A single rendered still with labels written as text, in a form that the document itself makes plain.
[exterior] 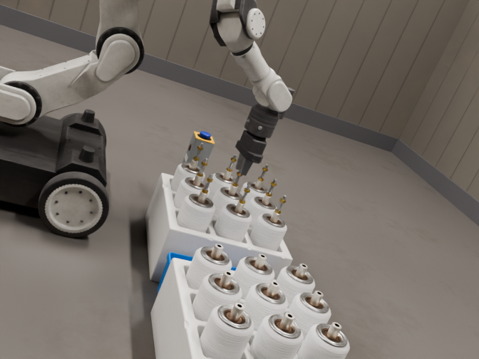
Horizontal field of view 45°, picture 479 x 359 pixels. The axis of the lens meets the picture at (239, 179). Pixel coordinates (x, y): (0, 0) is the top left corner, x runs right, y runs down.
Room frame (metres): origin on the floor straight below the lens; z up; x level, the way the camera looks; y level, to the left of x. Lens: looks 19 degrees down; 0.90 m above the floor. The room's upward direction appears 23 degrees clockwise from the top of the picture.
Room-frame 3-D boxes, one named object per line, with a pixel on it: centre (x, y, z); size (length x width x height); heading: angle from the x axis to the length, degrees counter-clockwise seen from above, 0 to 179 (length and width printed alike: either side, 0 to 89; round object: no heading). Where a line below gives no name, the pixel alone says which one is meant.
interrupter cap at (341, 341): (1.12, -0.32, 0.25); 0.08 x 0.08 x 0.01
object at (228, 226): (1.59, -0.03, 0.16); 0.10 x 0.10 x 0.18
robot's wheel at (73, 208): (1.51, 0.42, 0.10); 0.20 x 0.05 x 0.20; 111
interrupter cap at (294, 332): (1.08, -0.21, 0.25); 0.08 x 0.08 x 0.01
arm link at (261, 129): (1.70, 0.01, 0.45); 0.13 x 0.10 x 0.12; 30
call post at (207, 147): (1.95, 0.17, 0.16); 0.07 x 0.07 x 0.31; 19
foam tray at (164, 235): (1.70, 0.01, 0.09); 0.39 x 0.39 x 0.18; 19
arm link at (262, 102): (1.71, 0.00, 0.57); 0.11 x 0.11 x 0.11; 43
